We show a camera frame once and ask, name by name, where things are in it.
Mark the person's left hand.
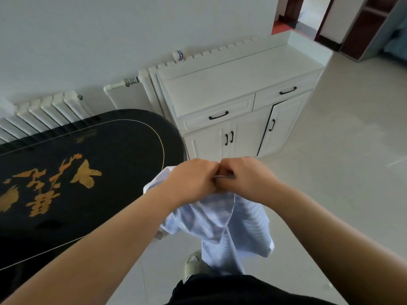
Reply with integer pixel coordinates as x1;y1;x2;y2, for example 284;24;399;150
159;158;223;210

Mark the person's right hand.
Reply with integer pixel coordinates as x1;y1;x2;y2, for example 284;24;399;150
216;156;282;208

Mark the blue checked cloth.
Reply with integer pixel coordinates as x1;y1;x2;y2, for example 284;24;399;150
143;166;275;277

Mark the person's right forearm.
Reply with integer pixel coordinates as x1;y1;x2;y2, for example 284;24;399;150
268;182;407;305

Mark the person's left forearm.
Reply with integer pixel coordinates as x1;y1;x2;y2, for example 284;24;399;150
0;184;178;305

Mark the person's pale shoe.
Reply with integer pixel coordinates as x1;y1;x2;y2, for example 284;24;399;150
183;250;207;283

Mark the person's black clothing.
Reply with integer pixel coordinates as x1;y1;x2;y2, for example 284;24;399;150
165;273;337;305

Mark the white cabinet door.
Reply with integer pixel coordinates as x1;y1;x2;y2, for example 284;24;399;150
257;91;312;158
184;128;230;162
229;106;273;158

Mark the black oval table gold print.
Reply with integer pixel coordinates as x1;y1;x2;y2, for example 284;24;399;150
0;108;188;302

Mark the white column radiator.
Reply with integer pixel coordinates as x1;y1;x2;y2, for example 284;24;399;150
138;36;261;116
0;90;93;147

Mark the white cabinet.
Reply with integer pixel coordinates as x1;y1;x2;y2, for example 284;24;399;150
148;30;334;162

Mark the white pipe with valve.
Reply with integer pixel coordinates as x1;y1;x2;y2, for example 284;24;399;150
103;76;141;110

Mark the dark red shelf unit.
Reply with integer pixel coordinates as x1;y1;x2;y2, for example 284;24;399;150
338;0;407;62

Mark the dark red door frame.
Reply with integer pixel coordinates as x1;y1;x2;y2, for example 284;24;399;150
278;0;336;43

